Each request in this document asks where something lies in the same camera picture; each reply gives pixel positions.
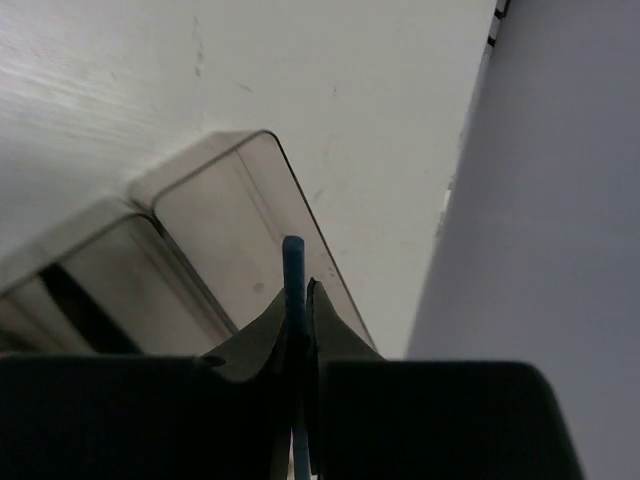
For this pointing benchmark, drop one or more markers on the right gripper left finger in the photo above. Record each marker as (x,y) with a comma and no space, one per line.
(224,415)

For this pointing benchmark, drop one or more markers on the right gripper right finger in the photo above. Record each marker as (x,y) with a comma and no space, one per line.
(373,418)

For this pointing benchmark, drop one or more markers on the black knife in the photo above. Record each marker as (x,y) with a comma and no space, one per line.
(94,325)

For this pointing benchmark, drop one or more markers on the blue chopstick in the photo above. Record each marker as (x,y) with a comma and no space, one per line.
(293,256)

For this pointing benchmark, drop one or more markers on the clear four-slot utensil organizer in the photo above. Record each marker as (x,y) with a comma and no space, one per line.
(190,255)

